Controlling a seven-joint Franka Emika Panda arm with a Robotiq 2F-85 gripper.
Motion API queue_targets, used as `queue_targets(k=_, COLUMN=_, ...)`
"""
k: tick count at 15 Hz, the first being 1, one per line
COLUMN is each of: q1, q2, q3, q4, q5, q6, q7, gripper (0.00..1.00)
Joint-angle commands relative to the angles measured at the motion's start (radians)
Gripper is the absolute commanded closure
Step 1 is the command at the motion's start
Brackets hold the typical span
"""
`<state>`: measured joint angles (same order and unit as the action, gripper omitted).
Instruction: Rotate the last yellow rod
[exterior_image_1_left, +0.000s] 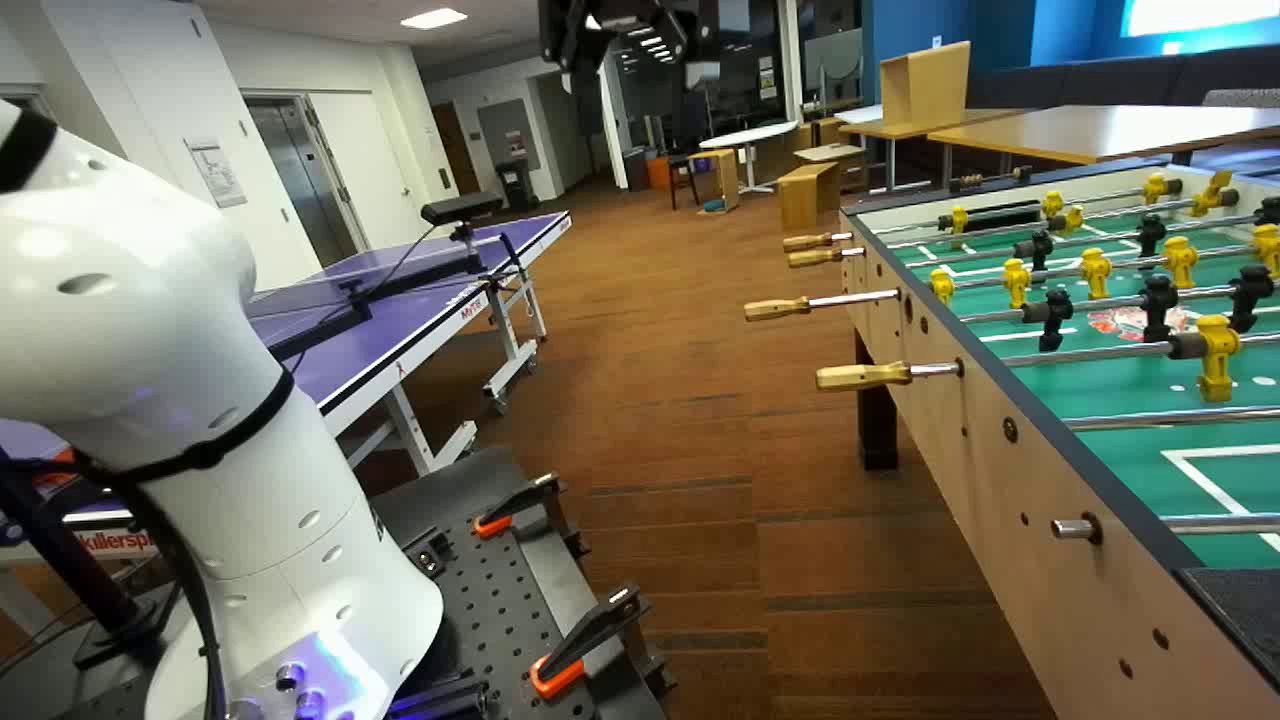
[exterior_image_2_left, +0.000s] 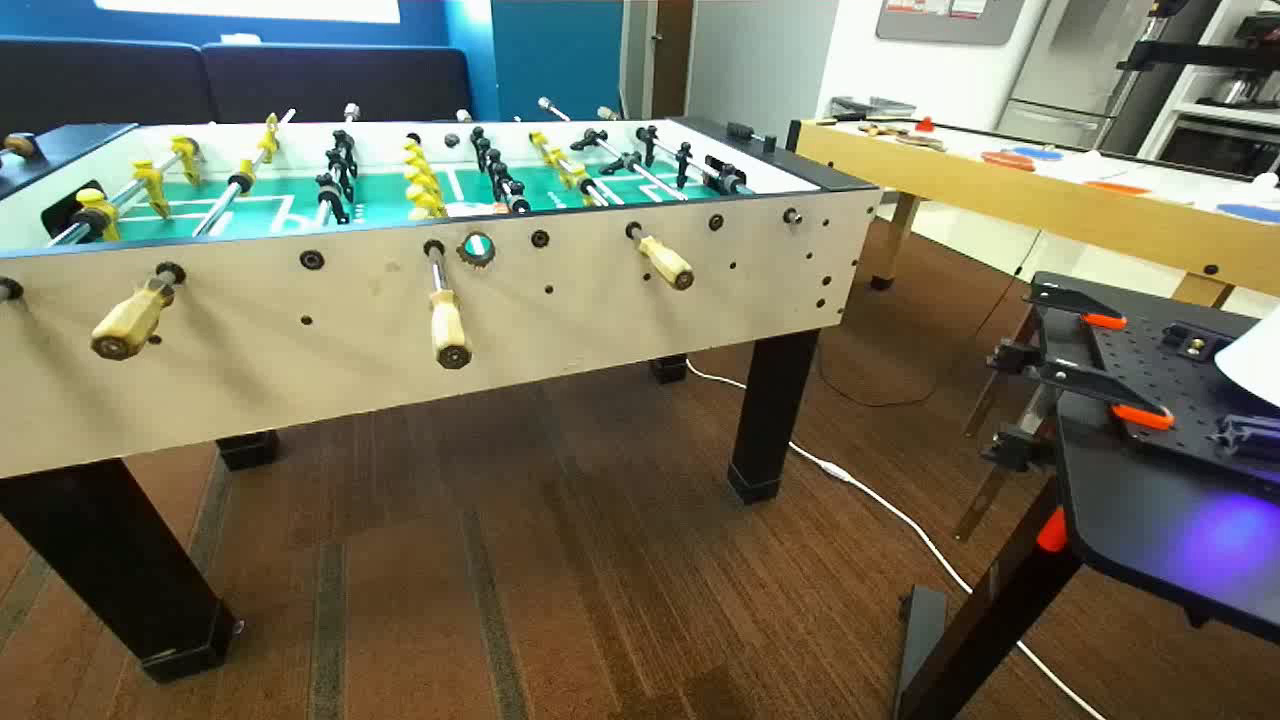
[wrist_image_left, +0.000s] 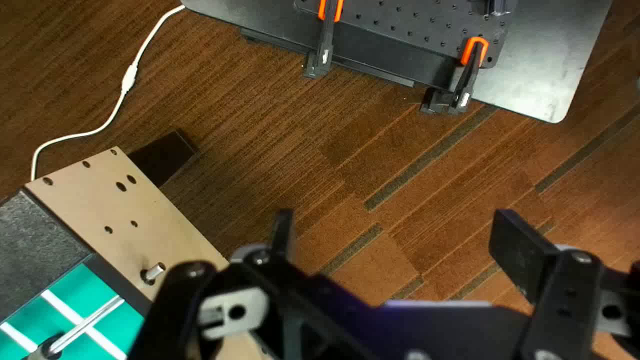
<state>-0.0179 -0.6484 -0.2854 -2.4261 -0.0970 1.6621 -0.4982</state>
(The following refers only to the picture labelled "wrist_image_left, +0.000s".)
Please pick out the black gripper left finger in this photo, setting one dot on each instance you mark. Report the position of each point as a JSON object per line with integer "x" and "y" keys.
{"x": 200, "y": 332}

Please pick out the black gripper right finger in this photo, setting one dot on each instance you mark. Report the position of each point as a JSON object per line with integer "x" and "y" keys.
{"x": 566, "y": 306}

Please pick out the steel goalkeeper rod black players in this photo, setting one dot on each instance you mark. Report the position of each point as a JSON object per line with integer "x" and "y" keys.
{"x": 154, "y": 273}

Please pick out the wooden foosball table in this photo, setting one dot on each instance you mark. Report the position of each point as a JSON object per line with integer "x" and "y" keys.
{"x": 101, "y": 201}

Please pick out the orange black bar clamp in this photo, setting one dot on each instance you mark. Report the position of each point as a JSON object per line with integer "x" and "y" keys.
{"x": 325, "y": 46}
{"x": 460, "y": 83}

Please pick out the black perforated robot stand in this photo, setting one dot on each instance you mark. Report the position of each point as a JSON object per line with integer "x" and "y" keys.
{"x": 532, "y": 61}

